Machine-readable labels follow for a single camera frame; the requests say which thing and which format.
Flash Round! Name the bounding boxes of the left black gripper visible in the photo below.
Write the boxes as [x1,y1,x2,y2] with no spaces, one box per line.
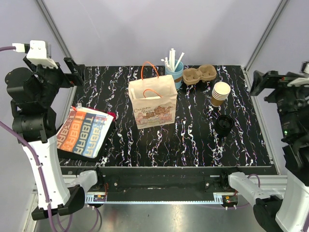
[24,55,84,105]

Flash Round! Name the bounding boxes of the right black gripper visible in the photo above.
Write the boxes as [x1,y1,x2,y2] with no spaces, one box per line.
[249,68,309,137]

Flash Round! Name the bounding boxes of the printed kraft paper bag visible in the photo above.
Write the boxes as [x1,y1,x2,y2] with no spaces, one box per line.
[128,61,178,130]

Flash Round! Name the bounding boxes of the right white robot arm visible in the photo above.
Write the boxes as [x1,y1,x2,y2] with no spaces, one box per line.
[219,71,309,232]

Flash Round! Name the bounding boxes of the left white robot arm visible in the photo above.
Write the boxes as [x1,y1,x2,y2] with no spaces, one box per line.
[5,58,104,220]

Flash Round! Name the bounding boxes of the stacked paper coffee cups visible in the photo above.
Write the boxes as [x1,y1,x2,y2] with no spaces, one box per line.
[211,81,231,107]

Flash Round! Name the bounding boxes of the red fabric item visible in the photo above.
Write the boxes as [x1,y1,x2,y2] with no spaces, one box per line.
[107,112,117,121]

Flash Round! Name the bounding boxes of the stacked black cup lids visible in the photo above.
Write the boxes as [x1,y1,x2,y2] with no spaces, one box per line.
[214,115,234,136]

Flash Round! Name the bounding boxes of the black marble pattern mat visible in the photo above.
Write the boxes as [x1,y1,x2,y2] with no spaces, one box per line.
[73,65,273,167]

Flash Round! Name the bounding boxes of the bottom pulp cup carrier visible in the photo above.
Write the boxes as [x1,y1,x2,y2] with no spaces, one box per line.
[183,64,217,85]

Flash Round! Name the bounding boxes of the blue cylindrical stirrer holder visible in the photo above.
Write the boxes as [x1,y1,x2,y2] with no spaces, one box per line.
[165,62,184,89]

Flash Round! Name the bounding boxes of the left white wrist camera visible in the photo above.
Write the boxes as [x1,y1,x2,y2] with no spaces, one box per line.
[12,40,58,69]

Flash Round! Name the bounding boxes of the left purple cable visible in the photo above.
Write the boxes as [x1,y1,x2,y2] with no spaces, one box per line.
[0,45,101,232]

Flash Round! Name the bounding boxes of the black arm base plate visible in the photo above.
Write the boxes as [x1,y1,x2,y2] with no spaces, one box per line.
[72,166,247,193]

